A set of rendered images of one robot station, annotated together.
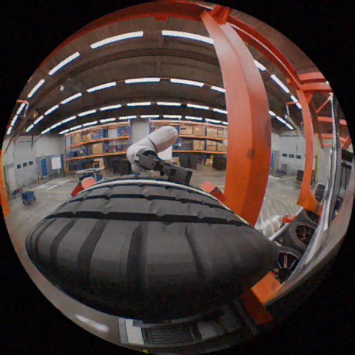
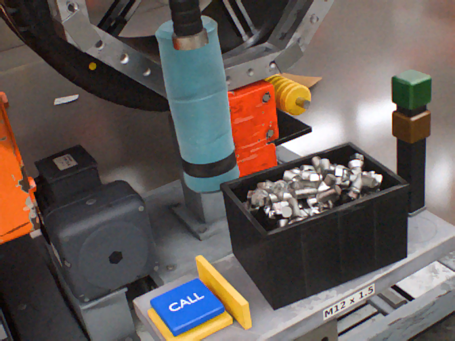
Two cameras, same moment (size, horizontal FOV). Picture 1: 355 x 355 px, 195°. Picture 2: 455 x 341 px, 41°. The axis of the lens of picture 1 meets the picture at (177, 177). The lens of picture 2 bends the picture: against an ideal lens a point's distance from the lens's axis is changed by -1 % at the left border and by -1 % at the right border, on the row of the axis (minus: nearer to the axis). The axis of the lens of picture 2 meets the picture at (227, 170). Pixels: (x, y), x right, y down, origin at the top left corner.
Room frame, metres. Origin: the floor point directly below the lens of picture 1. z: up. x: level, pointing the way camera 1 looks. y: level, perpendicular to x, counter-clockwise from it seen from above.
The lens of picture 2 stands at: (1.27, -0.16, 0.98)
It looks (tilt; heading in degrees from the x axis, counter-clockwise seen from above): 29 degrees down; 167
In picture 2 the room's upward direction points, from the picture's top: 9 degrees counter-clockwise
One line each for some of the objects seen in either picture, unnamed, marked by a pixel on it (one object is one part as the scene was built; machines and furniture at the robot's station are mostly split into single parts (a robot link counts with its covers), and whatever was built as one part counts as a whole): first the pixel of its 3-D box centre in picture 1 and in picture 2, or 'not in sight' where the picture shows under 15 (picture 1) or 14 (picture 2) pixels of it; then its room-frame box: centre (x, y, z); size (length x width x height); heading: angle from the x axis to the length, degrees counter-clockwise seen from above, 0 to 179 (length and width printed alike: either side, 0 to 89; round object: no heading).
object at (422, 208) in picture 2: not in sight; (411, 147); (0.61, 0.27, 0.55); 0.03 x 0.03 x 0.21; 12
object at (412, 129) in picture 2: not in sight; (411, 123); (0.61, 0.27, 0.59); 0.04 x 0.04 x 0.04; 12
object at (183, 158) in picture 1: (188, 162); not in sight; (7.64, -0.81, 0.55); 1.40 x 0.80 x 1.09; 102
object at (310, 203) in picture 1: (316, 201); not in sight; (0.50, -2.30, 0.69); 0.52 x 0.17 x 0.35; 12
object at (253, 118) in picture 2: not in sight; (229, 124); (0.24, 0.10, 0.48); 0.16 x 0.12 x 0.17; 12
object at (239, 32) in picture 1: (275, 59); not in sight; (0.63, -1.29, 2.67); 1.77 x 0.10 x 0.12; 102
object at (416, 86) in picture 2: not in sight; (411, 89); (0.61, 0.27, 0.64); 0.04 x 0.04 x 0.04; 12
